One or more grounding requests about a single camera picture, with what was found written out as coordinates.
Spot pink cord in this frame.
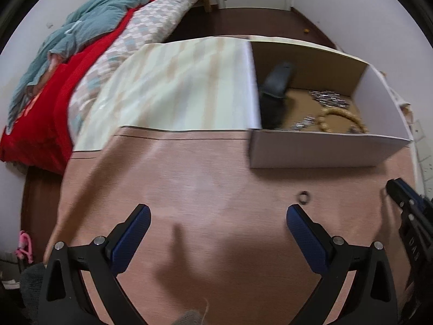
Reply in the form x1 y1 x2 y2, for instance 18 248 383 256
17 230 34 265

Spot teal quilt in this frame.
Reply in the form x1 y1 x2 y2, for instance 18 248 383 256
7 0 210 132

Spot white cardboard box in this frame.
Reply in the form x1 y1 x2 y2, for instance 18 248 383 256
248 37 414 169

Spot pink and striped tablecloth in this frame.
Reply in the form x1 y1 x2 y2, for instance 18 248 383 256
44 35 420 325

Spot thin silver link bracelet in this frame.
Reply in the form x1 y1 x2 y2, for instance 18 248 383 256
291 117 317 131

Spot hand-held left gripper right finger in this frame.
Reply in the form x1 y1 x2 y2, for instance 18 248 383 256
286 204 399 325

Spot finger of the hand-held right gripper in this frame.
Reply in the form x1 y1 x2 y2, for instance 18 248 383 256
386 178 433 217

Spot red blanket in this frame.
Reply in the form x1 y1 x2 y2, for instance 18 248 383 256
0 0 193 173

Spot chunky silver chain bracelet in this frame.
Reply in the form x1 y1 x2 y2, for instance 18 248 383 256
309 89 351 106

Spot wooden bead bracelet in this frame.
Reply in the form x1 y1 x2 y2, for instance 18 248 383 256
316 108 369 135

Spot checkered bed sheet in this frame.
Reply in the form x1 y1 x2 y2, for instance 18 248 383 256
68 0 212 136

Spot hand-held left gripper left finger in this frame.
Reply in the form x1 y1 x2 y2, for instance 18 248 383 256
38 204 152 325

